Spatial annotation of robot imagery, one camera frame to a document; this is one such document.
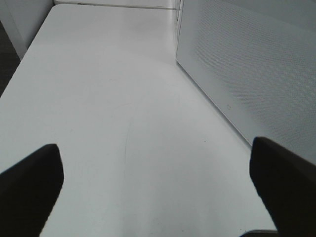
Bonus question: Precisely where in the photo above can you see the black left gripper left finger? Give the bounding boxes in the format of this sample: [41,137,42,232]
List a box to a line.
[0,144,64,237]

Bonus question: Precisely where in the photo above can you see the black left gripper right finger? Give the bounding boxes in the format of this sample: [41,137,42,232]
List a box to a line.
[249,137,316,237]

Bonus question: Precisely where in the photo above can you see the white microwave door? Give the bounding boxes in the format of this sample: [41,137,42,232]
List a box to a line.
[176,0,316,163]

